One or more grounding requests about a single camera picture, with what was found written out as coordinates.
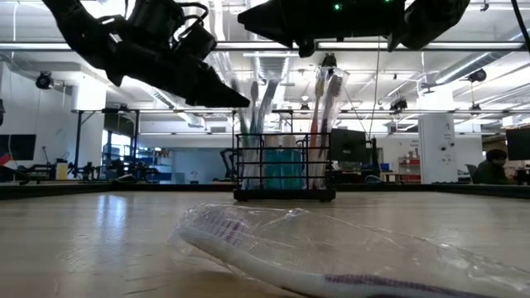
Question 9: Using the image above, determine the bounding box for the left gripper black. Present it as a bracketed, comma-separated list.
[97, 0, 252, 108]

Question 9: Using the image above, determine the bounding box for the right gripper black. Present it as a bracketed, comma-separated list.
[237, 0, 406, 59]

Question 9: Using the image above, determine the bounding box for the orange white toothbrush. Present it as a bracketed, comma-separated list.
[309, 74, 327, 190]

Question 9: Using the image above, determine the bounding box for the purple white toothbrush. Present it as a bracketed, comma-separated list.
[321, 68, 351, 190]
[167, 203, 530, 298]

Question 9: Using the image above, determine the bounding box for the black monitor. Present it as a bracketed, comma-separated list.
[330, 127, 368, 163]
[505, 127, 530, 161]

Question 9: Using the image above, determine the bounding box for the black overhead crossbar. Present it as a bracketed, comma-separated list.
[0, 40, 530, 52]

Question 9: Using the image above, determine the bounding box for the red shelf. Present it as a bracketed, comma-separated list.
[399, 156, 422, 183]

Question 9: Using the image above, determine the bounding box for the white square pillar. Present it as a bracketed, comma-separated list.
[417, 113, 459, 185]

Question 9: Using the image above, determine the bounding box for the person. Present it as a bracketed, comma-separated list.
[472, 148, 511, 186]

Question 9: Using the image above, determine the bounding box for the silver ventilation duct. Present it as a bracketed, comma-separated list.
[248, 49, 306, 84]

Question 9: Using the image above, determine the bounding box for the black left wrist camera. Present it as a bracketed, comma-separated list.
[173, 22, 219, 62]

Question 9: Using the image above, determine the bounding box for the black wire caddy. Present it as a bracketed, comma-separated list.
[233, 132, 337, 203]

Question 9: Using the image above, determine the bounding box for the black aluminium table frame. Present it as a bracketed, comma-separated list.
[0, 180, 530, 200]

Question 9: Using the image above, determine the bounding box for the dark wall screen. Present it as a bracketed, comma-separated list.
[0, 133, 37, 161]

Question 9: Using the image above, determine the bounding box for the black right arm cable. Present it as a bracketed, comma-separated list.
[509, 0, 530, 49]

